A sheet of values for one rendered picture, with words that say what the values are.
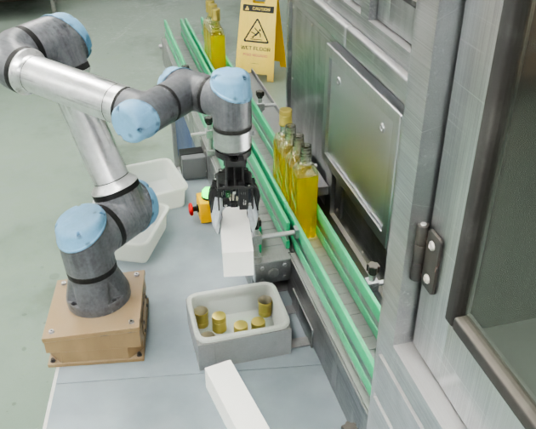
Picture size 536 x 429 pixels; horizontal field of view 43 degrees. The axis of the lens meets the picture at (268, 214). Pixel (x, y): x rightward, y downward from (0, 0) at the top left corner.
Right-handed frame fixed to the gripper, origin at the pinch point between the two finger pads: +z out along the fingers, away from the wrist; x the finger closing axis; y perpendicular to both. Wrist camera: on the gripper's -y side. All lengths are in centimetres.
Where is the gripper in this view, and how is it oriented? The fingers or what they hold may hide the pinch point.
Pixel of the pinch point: (235, 225)
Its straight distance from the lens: 146.4
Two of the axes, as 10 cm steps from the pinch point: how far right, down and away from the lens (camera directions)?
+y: 1.0, 5.4, -8.3
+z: 0.0, 8.4, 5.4
